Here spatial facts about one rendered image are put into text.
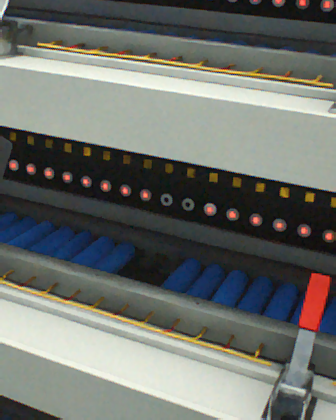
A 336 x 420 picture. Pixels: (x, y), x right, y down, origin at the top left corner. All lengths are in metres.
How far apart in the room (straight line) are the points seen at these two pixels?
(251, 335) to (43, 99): 0.22
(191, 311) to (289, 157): 0.14
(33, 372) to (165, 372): 0.09
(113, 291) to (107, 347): 0.05
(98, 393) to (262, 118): 0.21
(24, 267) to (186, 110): 0.20
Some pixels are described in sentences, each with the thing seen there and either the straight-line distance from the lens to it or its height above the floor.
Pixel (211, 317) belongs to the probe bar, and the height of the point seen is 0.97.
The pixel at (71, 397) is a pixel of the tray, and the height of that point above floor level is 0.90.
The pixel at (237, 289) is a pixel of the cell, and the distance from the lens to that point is 0.52.
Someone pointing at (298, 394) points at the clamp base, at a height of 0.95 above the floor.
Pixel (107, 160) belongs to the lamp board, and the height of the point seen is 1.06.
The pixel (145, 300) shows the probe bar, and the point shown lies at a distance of 0.49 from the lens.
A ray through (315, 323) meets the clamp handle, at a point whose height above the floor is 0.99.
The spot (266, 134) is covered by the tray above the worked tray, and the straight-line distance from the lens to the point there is 0.40.
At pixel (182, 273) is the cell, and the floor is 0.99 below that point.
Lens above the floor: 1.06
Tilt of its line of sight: 1 degrees down
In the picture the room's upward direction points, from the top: 12 degrees clockwise
